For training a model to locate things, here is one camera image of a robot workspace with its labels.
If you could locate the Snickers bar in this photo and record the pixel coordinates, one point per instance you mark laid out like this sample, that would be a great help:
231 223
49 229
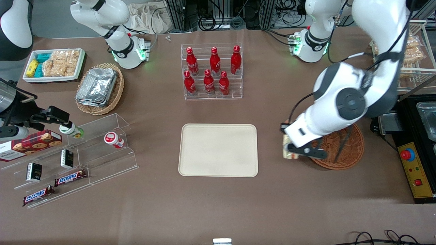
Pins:
69 177
37 196

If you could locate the clear rectangular pan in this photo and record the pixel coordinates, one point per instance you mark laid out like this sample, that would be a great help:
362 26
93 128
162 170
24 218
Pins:
427 119

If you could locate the yellow emergency stop box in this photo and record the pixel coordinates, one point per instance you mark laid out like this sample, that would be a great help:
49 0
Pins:
417 173

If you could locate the clear acrylic bottle rack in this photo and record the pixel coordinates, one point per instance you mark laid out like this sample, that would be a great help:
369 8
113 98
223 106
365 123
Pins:
211 97

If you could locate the beige cloth bag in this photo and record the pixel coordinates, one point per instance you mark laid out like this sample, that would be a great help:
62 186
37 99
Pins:
146 18

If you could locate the beige plastic tray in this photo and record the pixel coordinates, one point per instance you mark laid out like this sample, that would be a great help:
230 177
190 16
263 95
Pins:
218 149

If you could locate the clear acrylic stepped display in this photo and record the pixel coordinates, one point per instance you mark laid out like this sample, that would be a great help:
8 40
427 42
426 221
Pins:
102 160

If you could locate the clear bag of rice crackers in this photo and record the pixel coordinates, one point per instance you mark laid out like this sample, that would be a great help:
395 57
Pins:
56 69
66 57

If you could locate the red tartan cookie box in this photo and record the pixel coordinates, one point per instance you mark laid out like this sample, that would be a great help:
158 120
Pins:
32 144

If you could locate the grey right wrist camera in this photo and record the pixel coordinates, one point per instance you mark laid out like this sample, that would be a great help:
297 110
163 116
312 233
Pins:
13 133

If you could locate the yellow snack packet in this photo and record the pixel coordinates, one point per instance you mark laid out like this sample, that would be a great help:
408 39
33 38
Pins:
32 68

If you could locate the small black chocolate box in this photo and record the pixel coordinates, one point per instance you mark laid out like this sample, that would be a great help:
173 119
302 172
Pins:
67 159
34 172

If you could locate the triangle sandwich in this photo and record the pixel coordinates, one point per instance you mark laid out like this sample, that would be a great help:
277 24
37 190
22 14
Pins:
286 151

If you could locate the aluminium foil container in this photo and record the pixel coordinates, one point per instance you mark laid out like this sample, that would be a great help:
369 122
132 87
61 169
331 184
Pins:
90 103
98 83

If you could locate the brown round wicker basket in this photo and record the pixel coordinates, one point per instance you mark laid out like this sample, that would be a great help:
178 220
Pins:
352 153

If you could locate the white Franka right arm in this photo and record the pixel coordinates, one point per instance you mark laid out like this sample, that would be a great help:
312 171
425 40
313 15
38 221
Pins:
114 17

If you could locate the red cola bottle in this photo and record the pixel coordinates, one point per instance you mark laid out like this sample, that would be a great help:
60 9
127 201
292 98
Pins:
191 63
208 83
235 61
189 84
223 84
214 63

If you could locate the white Franka left arm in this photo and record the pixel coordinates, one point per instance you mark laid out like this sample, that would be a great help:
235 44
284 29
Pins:
374 20

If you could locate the clear bag of fried snacks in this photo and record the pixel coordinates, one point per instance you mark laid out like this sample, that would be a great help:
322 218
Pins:
414 47

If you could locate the light oval wicker basket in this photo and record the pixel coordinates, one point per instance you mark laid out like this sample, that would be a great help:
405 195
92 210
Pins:
115 92

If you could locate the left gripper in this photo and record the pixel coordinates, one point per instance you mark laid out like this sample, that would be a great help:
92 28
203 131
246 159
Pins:
282 127

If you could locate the aluminium frame post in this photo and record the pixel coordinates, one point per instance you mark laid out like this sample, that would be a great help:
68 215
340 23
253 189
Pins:
177 13

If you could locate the white rectangular snack tray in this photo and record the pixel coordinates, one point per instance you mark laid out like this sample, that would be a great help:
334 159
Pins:
51 79

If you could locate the green cap sunflower bottle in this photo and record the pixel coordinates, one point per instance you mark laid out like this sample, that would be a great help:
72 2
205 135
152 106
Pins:
69 130

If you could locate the red cap small bottle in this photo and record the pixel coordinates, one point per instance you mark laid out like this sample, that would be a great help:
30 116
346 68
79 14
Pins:
112 139

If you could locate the teal snack packet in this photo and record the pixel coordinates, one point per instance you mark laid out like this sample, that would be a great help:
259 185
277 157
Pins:
39 70
43 57

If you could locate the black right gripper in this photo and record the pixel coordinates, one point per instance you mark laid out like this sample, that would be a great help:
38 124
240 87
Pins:
21 114

